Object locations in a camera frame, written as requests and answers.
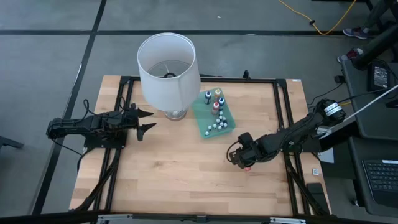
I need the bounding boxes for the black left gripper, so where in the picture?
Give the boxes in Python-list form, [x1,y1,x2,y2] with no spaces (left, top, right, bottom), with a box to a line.
[119,103,157,142]

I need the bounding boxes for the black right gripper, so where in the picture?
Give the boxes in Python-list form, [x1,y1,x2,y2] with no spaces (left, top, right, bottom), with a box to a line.
[228,132,266,170]

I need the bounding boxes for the teal translucent plastic bin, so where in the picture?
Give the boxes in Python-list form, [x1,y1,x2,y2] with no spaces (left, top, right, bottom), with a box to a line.
[190,87,237,140]

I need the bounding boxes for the silver table lamp white shade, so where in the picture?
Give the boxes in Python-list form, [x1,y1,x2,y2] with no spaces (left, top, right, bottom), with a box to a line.
[136,32,202,121]

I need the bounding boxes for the black rectangular pad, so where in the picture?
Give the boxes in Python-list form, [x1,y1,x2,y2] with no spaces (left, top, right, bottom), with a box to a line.
[306,182,331,215]

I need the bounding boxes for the white paper sheet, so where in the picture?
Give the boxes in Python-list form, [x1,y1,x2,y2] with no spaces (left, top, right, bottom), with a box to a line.
[317,147,335,164]

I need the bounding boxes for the black desk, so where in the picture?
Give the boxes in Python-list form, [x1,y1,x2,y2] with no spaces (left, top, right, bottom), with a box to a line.
[340,58,398,141]
[348,136,398,218]

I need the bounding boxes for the white rod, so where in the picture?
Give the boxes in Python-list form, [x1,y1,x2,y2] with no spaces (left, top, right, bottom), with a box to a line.
[325,83,398,135]

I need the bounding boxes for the black furniture leg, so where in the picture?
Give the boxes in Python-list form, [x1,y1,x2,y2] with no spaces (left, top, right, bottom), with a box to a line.
[0,136,25,149]

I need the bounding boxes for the black keyboard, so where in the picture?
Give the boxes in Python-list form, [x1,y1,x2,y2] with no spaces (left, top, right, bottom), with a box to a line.
[361,159,398,208]

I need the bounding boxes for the black power supply box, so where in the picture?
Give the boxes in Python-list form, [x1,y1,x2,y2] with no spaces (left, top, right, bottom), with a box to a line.
[366,60,392,91]

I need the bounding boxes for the black stand pole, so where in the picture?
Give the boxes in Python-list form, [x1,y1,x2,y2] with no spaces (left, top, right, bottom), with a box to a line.
[351,23,398,71]

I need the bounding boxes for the person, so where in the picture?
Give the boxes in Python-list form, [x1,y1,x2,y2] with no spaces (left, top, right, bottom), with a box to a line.
[337,0,393,63]

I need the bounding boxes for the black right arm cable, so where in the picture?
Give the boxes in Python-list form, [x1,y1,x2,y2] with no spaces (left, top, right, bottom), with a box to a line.
[226,140,243,164]

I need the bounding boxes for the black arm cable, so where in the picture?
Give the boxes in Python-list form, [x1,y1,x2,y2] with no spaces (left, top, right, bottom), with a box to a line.
[226,140,243,164]
[49,98,97,156]

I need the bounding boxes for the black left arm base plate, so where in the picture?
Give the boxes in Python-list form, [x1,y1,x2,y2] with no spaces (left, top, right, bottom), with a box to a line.
[83,130,127,149]

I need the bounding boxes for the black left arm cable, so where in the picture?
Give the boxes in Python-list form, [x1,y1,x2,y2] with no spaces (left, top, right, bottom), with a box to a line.
[49,98,97,156]

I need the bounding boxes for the black cable bundle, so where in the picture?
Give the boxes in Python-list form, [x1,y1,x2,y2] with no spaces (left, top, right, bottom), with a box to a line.
[285,152,327,216]
[70,148,122,212]

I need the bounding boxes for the grey camera mount bar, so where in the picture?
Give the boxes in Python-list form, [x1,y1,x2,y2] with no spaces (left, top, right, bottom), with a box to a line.
[96,213,307,224]

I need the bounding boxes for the yellow extension cord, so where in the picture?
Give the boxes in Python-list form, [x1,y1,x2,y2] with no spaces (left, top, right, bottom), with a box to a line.
[277,0,358,36]

